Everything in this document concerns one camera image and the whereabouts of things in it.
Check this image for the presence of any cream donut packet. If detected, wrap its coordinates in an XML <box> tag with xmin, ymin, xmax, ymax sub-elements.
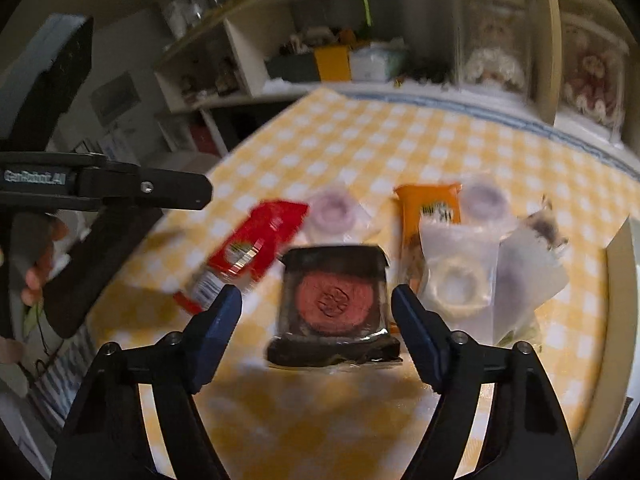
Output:
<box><xmin>417</xmin><ymin>220</ymin><xmax>501</xmax><ymax>318</ymax></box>

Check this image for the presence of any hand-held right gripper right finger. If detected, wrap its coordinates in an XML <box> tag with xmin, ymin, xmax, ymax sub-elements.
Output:
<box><xmin>390</xmin><ymin>284</ymin><xmax>581</xmax><ymax>480</ymax></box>

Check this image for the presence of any dark green box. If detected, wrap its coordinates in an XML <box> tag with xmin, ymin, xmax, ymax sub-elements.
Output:
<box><xmin>264</xmin><ymin>54</ymin><xmax>321</xmax><ymax>83</ymax></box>

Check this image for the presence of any black packet with red cake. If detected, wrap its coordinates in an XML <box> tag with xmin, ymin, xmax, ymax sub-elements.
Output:
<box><xmin>265</xmin><ymin>244</ymin><xmax>403</xmax><ymax>368</ymax></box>

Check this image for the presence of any pink donut packet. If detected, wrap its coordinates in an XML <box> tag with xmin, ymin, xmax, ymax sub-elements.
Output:
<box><xmin>300</xmin><ymin>185</ymin><xmax>373</xmax><ymax>246</ymax></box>

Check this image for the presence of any yellow box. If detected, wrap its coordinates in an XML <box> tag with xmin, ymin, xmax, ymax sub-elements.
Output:
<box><xmin>314</xmin><ymin>45</ymin><xmax>352</xmax><ymax>82</ymax></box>

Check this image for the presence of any red snack packet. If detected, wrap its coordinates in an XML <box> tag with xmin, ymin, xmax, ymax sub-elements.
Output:
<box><xmin>172</xmin><ymin>200</ymin><xmax>311</xmax><ymax>316</ymax></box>

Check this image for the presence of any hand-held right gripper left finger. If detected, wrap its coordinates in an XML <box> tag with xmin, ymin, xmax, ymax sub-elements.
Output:
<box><xmin>50</xmin><ymin>284</ymin><xmax>244</xmax><ymax>480</ymax></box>

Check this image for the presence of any orange snack packet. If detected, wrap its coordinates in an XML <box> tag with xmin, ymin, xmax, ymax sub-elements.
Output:
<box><xmin>392</xmin><ymin>181</ymin><xmax>463</xmax><ymax>336</ymax></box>

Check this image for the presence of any small dark snack packet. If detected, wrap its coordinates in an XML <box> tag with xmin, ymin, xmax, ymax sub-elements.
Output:
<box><xmin>520</xmin><ymin>197</ymin><xmax>571</xmax><ymax>256</ymax></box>

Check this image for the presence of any white tissue pack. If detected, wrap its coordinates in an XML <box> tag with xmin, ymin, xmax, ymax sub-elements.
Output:
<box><xmin>349</xmin><ymin>42</ymin><xmax>407</xmax><ymax>81</ymax></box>

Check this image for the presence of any white cardboard box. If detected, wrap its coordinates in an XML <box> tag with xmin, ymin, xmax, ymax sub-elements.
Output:
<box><xmin>605</xmin><ymin>215</ymin><xmax>640</xmax><ymax>431</ymax></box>

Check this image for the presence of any doll in white dress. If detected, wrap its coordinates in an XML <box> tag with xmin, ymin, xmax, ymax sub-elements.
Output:
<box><xmin>462</xmin><ymin>7</ymin><xmax>528</xmax><ymax>93</ymax></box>

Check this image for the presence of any purple donut packet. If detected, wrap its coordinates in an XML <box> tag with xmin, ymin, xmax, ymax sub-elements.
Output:
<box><xmin>492</xmin><ymin>230</ymin><xmax>571</xmax><ymax>346</ymax></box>
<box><xmin>457</xmin><ymin>175</ymin><xmax>513</xmax><ymax>233</ymax></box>

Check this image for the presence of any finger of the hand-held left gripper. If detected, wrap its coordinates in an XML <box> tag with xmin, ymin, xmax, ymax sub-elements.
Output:
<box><xmin>75</xmin><ymin>162</ymin><xmax>214</xmax><ymax>211</ymax></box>

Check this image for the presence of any wooden shelf unit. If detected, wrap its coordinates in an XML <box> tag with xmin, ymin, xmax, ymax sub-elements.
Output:
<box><xmin>152</xmin><ymin>0</ymin><xmax>640</xmax><ymax>161</ymax></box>

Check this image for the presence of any yellow checkered tablecloth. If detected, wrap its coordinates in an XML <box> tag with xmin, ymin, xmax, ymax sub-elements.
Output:
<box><xmin>85</xmin><ymin>87</ymin><xmax>640</xmax><ymax>480</ymax></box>

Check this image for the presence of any doll in red dress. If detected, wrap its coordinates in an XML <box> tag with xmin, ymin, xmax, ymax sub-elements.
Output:
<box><xmin>565</xmin><ymin>42</ymin><xmax>623</xmax><ymax>121</ymax></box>

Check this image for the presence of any person's left hand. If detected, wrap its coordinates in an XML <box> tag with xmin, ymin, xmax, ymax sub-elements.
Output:
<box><xmin>20</xmin><ymin>219</ymin><xmax>69</xmax><ymax>307</ymax></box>

